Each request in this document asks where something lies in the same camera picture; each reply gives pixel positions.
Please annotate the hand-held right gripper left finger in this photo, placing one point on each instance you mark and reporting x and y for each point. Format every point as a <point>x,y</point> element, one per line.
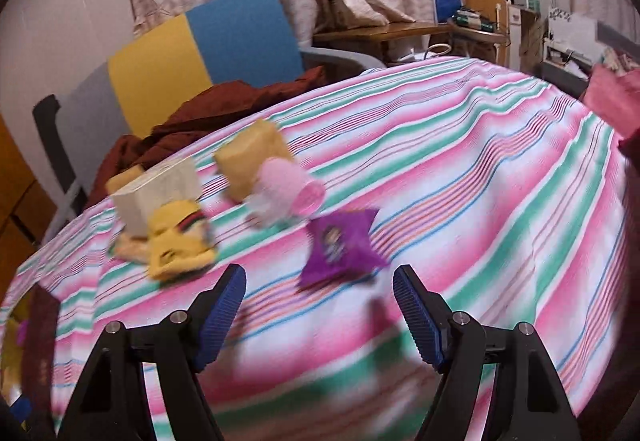
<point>225,316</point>

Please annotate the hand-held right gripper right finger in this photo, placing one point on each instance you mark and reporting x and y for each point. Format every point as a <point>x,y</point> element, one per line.
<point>415,316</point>

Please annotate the yellow knitted cloth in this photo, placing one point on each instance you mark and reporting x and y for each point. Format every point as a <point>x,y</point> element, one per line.
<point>175,246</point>

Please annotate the purple snack packet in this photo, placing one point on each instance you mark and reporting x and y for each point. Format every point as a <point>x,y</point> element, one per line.
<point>337,246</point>

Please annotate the pink roll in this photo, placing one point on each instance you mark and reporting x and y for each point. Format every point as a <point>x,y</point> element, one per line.
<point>290,191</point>

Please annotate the white box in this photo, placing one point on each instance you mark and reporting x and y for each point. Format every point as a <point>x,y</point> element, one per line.
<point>150,196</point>

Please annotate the striped tablecloth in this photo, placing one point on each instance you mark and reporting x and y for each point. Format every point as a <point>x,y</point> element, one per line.
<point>450,146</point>

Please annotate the maroon cloth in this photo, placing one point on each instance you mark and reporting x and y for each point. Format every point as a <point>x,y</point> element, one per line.
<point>210,111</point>

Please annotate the wooden wardrobe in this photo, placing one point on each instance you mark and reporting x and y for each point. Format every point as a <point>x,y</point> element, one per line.
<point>20,181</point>

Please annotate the grey yellow blue chair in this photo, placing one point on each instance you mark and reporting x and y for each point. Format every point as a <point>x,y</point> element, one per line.
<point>150,71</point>

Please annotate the wooden side table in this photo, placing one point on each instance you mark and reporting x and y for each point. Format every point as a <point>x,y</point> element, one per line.
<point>390,28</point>

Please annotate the pink patterned cloth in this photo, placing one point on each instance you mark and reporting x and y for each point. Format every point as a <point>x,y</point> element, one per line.
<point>612,96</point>

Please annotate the white plastic cabinet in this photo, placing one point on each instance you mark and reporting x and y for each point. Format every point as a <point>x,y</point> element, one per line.
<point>575,31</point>

